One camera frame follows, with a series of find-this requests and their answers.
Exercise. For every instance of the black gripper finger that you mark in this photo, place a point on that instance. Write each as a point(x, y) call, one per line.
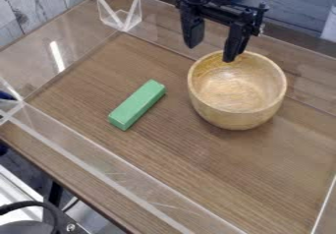
point(192, 25)
point(236, 41)

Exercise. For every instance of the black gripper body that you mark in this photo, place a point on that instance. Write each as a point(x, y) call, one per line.
point(230, 11)

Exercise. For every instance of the green rectangular block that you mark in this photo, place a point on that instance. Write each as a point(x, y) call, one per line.
point(136, 105)

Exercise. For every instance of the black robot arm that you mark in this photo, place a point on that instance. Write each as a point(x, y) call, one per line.
point(240, 15)

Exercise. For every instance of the brown wooden bowl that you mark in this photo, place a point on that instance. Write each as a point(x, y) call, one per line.
point(236, 95)

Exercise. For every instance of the clear acrylic tray wall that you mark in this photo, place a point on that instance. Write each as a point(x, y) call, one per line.
point(174, 175)

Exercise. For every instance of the black metal bracket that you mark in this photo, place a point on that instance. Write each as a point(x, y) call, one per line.
point(68, 226)

